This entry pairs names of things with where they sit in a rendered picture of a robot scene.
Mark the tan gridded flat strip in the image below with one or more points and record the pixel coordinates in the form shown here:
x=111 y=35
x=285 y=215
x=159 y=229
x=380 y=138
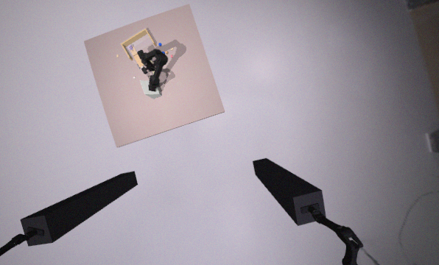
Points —
x=138 y=59

